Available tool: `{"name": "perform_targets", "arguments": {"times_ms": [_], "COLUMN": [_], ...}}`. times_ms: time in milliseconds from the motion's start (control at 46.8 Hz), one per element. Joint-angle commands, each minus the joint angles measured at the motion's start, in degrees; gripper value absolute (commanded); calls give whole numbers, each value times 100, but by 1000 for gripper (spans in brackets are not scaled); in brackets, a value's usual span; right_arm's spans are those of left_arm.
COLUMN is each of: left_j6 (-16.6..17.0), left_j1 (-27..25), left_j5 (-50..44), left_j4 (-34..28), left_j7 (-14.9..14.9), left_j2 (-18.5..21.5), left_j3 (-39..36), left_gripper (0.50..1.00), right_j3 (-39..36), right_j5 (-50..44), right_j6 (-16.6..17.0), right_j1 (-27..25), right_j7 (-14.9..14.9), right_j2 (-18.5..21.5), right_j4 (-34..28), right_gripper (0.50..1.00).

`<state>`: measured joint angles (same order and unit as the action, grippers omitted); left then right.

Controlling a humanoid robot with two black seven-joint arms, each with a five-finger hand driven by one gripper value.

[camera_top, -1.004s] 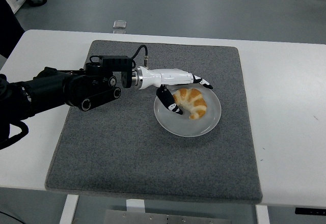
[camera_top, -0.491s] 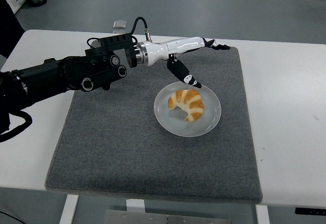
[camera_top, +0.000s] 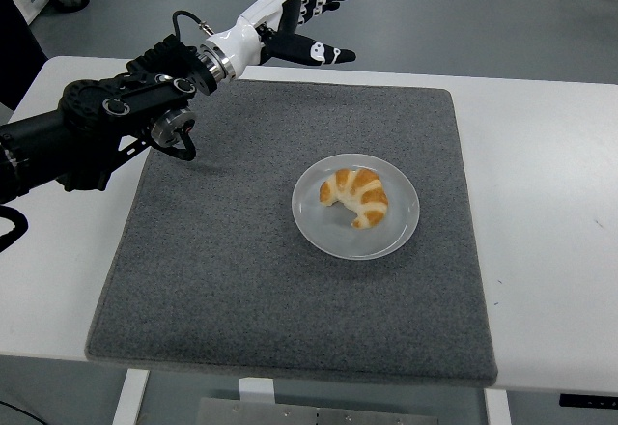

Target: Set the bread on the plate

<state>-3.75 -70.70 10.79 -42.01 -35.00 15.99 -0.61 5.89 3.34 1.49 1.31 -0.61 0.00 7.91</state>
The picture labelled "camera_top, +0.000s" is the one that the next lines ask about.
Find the white table leg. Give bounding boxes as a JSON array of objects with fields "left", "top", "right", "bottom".
[
  {"left": 111, "top": 368, "right": 152, "bottom": 425},
  {"left": 239, "top": 376, "right": 276, "bottom": 405},
  {"left": 484, "top": 388, "right": 513, "bottom": 425}
]

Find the round grey plate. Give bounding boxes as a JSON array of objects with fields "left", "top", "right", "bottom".
[{"left": 291, "top": 153, "right": 421, "bottom": 261}]

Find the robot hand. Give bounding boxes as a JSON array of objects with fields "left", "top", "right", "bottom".
[{"left": 207, "top": 0, "right": 359, "bottom": 79}]

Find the black table control panel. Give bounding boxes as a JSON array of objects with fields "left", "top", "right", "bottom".
[{"left": 559, "top": 394, "right": 618, "bottom": 408}]

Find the grey felt mat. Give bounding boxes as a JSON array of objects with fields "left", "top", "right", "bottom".
[{"left": 85, "top": 75, "right": 498, "bottom": 387}]

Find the black cloth-covered object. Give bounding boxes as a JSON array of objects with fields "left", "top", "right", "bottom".
[{"left": 0, "top": 0, "right": 48, "bottom": 113}]

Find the grey metal plate with screws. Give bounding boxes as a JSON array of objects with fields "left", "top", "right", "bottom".
[{"left": 196, "top": 397, "right": 440, "bottom": 425}]

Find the golden croissant bread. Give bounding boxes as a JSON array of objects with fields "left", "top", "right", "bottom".
[{"left": 319, "top": 167, "right": 390, "bottom": 230}]

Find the black floor cable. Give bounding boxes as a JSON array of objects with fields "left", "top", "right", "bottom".
[{"left": 0, "top": 399, "right": 42, "bottom": 425}]

